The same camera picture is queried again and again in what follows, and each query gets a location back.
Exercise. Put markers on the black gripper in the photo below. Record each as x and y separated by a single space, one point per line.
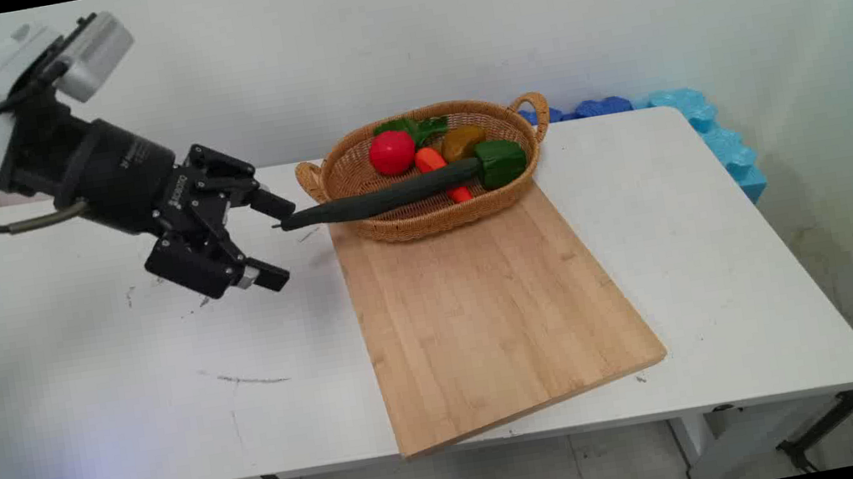
113 180

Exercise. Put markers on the dark green toy cucumber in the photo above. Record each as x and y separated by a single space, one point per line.
386 195

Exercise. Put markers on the woven wicker basket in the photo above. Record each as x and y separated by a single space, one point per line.
349 171

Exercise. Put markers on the red toy tomato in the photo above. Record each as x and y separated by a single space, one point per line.
391 153

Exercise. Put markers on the orange toy carrot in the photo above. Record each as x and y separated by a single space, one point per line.
429 160

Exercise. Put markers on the green toy leaf lettuce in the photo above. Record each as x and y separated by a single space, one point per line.
427 128

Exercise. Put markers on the brown potato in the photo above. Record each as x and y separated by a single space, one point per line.
463 141

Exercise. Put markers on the wooden cutting board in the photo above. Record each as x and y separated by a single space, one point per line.
488 315

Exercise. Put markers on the green toy bell pepper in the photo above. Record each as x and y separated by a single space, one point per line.
503 160

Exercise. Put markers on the dark blue foam piece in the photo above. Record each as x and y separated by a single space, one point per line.
593 108

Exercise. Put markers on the light blue foam piece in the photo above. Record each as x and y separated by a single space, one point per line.
725 144

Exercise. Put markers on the white table leg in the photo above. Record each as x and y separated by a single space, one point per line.
694 445

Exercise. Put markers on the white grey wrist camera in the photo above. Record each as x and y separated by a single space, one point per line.
91 57

